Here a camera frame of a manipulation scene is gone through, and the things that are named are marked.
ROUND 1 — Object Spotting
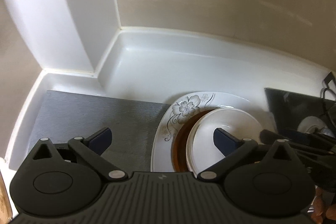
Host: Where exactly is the grey mat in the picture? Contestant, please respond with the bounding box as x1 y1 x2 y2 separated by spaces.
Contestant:
28 90 277 172

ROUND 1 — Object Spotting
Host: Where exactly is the wooden cutting board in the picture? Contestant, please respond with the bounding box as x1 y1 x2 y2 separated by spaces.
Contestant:
0 168 13 222

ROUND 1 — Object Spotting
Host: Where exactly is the black iron pan support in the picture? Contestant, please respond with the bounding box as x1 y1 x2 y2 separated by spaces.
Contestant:
321 71 336 120

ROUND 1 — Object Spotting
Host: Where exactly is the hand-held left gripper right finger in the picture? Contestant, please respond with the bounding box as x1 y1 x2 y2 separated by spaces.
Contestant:
197 128 305 181

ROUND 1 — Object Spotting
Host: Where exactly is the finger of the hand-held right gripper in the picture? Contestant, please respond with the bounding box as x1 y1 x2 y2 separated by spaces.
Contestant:
259 129 335 156
282 127 336 144

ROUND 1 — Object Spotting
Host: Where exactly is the black glass gas stove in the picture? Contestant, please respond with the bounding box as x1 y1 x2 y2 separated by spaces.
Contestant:
264 87 336 136

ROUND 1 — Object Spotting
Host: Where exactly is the cream shallow bowl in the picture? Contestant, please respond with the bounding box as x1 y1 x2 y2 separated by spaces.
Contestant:
185 118 200 172
189 108 262 172

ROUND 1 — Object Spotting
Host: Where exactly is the person's right hand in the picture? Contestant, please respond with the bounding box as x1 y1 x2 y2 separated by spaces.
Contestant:
312 185 336 224

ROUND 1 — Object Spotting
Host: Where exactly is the brown round plate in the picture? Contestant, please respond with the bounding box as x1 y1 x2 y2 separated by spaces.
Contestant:
170 109 219 172

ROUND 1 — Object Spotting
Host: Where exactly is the large-flower white square plate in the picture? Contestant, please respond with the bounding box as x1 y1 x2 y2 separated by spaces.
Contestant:
151 91 274 173

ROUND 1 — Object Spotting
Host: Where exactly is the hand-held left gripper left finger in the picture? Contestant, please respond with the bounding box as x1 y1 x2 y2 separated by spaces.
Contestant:
25 127 126 181

